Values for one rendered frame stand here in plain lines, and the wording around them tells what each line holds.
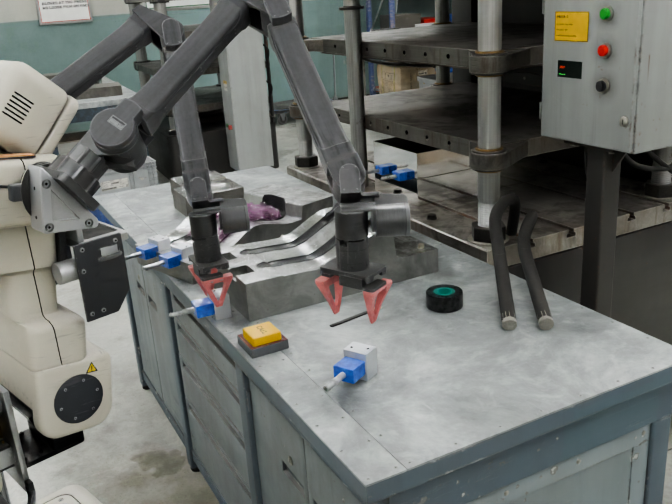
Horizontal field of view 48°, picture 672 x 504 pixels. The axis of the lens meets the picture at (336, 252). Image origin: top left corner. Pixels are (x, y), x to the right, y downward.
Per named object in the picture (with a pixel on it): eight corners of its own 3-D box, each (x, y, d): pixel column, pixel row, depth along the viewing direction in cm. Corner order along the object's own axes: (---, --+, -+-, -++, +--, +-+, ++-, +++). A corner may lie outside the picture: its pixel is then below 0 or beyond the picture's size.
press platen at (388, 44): (493, 132, 189) (494, 53, 183) (283, 87, 298) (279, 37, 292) (715, 92, 224) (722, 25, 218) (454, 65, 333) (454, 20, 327)
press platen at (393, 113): (492, 221, 197) (493, 155, 191) (288, 146, 306) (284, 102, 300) (706, 169, 232) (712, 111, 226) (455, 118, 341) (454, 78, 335)
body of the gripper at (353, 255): (339, 264, 137) (338, 226, 135) (387, 274, 132) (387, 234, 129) (318, 276, 132) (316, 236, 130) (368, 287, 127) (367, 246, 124)
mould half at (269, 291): (249, 322, 164) (243, 264, 159) (210, 285, 186) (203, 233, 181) (438, 271, 185) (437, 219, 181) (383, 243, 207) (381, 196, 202)
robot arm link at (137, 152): (81, 164, 136) (72, 149, 131) (116, 122, 139) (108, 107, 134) (121, 188, 134) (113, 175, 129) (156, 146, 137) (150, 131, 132)
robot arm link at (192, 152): (162, 46, 179) (156, 19, 169) (186, 43, 180) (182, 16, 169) (189, 214, 167) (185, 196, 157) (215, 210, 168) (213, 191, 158)
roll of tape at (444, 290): (445, 295, 171) (445, 281, 170) (470, 306, 165) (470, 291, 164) (418, 305, 167) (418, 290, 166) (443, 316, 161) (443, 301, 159)
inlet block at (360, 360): (338, 406, 129) (336, 378, 127) (315, 399, 132) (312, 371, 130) (377, 372, 139) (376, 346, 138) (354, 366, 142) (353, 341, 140)
